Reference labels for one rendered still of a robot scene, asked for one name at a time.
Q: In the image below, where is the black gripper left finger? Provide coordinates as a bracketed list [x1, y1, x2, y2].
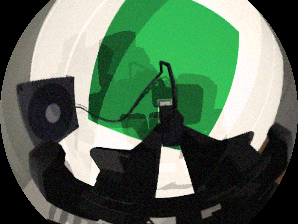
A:
[89, 124, 162, 197]

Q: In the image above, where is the green circuit board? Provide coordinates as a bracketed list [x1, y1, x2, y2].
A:
[88, 0, 239, 141]

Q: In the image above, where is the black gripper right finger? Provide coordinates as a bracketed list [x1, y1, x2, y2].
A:
[180, 124, 254, 193]

